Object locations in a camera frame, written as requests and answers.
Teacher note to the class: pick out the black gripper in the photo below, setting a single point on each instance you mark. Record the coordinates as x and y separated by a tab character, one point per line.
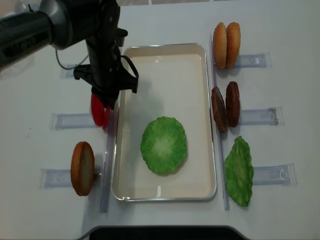
108	72

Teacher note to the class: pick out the red tomato slice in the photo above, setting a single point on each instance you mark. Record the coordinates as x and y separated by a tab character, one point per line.
106	117
97	110

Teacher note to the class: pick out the green lettuce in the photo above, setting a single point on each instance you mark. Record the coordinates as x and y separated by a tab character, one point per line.
164	145

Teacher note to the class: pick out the bun bottom half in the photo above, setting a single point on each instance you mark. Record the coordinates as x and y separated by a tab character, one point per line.
82	168

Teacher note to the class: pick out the bun half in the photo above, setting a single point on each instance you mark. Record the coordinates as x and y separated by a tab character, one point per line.
220	45
82	168
233	34

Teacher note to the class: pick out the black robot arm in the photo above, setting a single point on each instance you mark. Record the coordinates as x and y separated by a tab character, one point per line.
63	23

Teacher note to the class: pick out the clear cheese rack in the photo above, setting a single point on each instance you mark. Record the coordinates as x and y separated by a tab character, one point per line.
67	72

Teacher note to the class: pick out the clear tomato rack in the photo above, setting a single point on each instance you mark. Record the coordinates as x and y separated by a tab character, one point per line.
62	121

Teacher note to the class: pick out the brown meat patty inner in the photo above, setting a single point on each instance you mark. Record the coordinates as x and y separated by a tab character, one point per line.
219	110

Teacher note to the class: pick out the brown meat patty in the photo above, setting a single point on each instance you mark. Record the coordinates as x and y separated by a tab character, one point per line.
232	104
219	110

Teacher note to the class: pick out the brown meat patty outer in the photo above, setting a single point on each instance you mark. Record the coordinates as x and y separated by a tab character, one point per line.
232	104

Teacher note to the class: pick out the green lettuce leaf right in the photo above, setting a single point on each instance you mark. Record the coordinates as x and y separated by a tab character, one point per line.
239	172

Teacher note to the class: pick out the clear lettuce rack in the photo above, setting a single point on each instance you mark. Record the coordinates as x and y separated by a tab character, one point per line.
275	175

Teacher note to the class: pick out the clear left stopper strip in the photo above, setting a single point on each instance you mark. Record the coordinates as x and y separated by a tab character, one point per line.
109	157

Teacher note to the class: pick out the clear stopper strip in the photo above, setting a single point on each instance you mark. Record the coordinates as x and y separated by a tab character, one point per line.
226	201
109	157

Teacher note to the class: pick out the white metal tray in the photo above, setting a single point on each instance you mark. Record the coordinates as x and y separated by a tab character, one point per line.
173	82

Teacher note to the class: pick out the bun half inner right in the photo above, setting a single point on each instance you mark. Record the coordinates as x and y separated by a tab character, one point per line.
220	45

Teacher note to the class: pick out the clear left bun rack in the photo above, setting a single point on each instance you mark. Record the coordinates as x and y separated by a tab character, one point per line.
54	178

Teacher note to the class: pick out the clear bun rack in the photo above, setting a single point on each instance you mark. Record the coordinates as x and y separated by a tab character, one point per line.
54	178
260	60

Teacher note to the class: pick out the bun half outer right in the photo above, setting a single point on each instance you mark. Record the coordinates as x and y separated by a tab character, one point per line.
233	34

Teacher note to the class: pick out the clear right stopper strip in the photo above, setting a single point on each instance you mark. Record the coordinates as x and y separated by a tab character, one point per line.
226	201

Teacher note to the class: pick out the clear patty rack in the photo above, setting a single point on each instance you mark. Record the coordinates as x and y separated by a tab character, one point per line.
268	116

